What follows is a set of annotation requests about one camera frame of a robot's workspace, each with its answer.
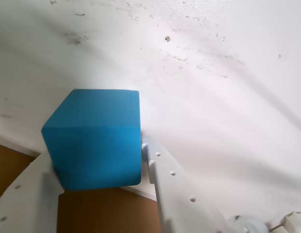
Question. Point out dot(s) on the blue cube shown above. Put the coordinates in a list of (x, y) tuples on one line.
[(97, 140)]

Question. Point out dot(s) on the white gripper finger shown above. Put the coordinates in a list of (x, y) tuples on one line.
[(26, 201), (181, 201)]

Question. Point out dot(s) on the brown cardboard box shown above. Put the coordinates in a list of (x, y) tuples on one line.
[(104, 211)]

